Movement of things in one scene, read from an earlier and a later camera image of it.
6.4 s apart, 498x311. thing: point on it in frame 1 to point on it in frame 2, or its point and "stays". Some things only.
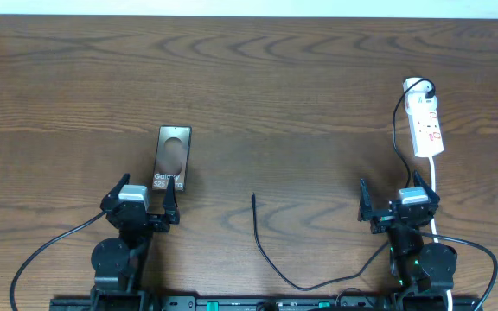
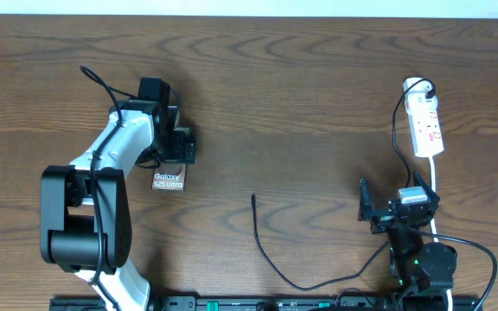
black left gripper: [171, 212] to [179, 152]
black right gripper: [382, 219] stays
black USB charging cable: [430, 93] stays
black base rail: [265, 303] stays
